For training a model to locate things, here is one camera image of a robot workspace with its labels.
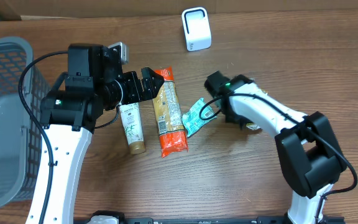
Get white Pantene tube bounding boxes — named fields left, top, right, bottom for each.
left=119, top=103, right=146, bottom=154

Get teal snack packet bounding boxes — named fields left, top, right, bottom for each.
left=182, top=98, right=217, bottom=138

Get spaghetti pack orange ends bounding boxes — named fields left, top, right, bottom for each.
left=153, top=67, right=188, bottom=157

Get green yellow snack pouch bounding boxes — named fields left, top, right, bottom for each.
left=246, top=88, right=269, bottom=131

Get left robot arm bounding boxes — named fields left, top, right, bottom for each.
left=23, top=42, right=164, bottom=223

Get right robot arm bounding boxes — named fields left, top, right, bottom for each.
left=204, top=71, right=347, bottom=223

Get white barcode scanner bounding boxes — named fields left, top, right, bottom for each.
left=181, top=7, right=212, bottom=52

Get grey plastic basket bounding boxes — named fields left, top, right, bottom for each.
left=0, top=37, right=43, bottom=207

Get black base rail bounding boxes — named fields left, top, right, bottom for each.
left=73, top=211, right=345, bottom=224

